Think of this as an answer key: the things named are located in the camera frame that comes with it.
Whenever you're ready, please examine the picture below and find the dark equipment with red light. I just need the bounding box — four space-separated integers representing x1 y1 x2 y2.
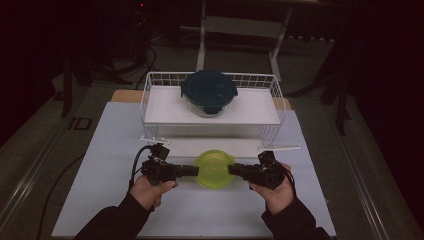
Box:
131 0 151 64

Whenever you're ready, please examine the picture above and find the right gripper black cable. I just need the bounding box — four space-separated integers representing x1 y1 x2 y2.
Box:
281 164 298 198

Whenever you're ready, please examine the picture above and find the black metal stand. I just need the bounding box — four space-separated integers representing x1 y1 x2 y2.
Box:
59 56 94 118
319 49 353 136

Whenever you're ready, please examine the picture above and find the person's right hand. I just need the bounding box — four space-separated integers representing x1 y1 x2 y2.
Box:
249 163 296 216

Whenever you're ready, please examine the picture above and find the pale blue table sheet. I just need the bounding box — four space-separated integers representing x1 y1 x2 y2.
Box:
51 101 338 238

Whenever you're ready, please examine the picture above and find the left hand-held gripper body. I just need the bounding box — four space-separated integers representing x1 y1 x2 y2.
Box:
139 135 183 186

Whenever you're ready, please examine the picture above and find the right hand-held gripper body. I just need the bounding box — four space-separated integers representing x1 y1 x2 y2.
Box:
245 145 302 191

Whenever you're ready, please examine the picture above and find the tangle of black cables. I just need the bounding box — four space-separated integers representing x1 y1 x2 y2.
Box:
86 46 158 91

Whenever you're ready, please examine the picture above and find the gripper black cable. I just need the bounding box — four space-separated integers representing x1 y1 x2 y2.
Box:
281 164 298 198
128 145 156 191

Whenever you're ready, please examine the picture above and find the black floor socket box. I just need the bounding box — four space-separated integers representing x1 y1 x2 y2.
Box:
68 116 93 132

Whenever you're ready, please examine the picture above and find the white wire shelf rack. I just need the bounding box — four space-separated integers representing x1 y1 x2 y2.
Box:
139 70 288 159

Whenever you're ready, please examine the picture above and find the metal floor rail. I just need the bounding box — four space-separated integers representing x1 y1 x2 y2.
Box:
0 109 73 221
321 104 393 240

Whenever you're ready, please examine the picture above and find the dark blue round lidded container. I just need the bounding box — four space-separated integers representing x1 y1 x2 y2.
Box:
180 69 239 118

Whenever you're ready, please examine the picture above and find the white metal desk frame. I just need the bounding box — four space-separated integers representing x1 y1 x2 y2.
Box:
195 0 294 83

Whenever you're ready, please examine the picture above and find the person's left hand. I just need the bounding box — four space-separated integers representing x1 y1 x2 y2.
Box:
129 174 179 212

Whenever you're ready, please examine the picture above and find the green round plastic container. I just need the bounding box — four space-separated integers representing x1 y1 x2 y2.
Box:
193 149 237 190

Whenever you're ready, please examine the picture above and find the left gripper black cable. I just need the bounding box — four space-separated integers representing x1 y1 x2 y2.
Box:
128 145 156 191

